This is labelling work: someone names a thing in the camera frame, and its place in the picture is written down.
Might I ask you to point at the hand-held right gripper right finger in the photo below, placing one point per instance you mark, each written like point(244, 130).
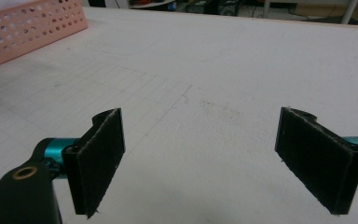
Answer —
point(320, 161)

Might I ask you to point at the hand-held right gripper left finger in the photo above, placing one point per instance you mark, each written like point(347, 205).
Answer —
point(96, 161)

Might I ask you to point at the pink perforated plastic basket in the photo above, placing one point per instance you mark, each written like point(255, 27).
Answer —
point(28, 37)

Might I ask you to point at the white grid mat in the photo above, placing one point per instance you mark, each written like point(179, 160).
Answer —
point(199, 62)

